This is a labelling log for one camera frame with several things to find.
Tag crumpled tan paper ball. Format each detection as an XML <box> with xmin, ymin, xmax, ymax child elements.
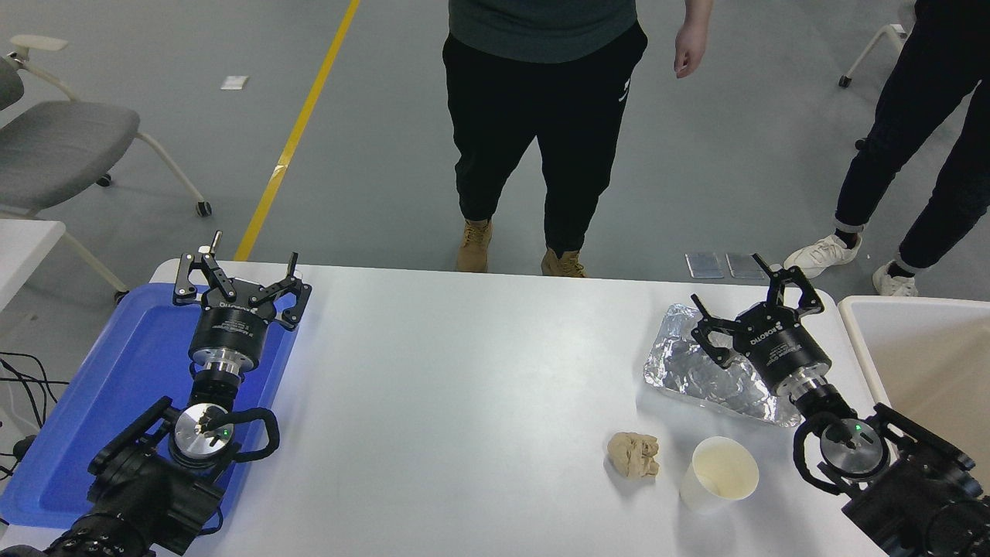
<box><xmin>607</xmin><ymin>432</ymin><xmax>661</xmax><ymax>479</ymax></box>

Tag person in white shoes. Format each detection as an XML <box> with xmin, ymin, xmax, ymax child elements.
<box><xmin>784</xmin><ymin>0</ymin><xmax>990</xmax><ymax>298</ymax></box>

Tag white paper cup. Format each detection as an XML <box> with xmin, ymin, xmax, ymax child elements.
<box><xmin>680</xmin><ymin>436</ymin><xmax>760</xmax><ymax>514</ymax></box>

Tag silver foil tray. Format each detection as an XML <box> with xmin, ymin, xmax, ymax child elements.
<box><xmin>643</xmin><ymin>303</ymin><xmax>805</xmax><ymax>428</ymax></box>

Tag white frame chair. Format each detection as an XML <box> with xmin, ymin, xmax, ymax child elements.
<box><xmin>839</xmin><ymin>23</ymin><xmax>910</xmax><ymax>88</ymax></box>

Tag person in tan boots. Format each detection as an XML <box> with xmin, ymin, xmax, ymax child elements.
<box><xmin>442</xmin><ymin>0</ymin><xmax>715</xmax><ymax>278</ymax></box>

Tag blue plastic tray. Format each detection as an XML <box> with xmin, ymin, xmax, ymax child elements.
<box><xmin>0</xmin><ymin>282</ymin><xmax>301</xmax><ymax>531</ymax></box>

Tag grey office chair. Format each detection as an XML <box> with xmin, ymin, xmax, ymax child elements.
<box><xmin>0</xmin><ymin>35</ymin><xmax>213</xmax><ymax>304</ymax></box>

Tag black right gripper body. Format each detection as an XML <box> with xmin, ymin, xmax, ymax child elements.
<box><xmin>733</xmin><ymin>303</ymin><xmax>833</xmax><ymax>397</ymax></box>

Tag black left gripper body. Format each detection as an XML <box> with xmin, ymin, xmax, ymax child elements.
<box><xmin>189</xmin><ymin>279</ymin><xmax>278</xmax><ymax>363</ymax></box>

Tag small white side table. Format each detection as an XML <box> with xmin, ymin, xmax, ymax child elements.
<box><xmin>0</xmin><ymin>219</ymin><xmax>67</xmax><ymax>310</ymax></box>

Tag black cables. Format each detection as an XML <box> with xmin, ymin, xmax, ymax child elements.
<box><xmin>0</xmin><ymin>352</ymin><xmax>59</xmax><ymax>480</ymax></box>

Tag large pale bin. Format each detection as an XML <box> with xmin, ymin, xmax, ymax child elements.
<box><xmin>838</xmin><ymin>296</ymin><xmax>990</xmax><ymax>488</ymax></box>

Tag person's left hand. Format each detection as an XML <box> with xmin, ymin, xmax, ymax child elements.
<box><xmin>674</xmin><ymin>19</ymin><xmax>711</xmax><ymax>79</ymax></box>

